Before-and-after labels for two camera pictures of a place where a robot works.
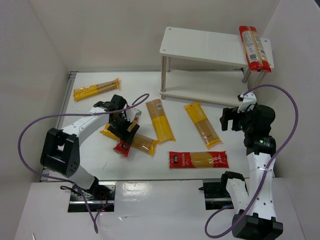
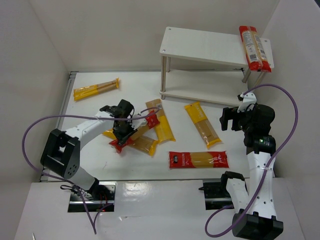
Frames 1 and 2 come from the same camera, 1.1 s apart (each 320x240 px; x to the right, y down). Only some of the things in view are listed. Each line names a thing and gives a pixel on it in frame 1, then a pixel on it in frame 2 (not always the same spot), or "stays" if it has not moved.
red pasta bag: x=123 y=148 → x=152 y=122
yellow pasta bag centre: x=162 y=126 stays
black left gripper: x=124 y=130 stays
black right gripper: x=233 y=118 stays
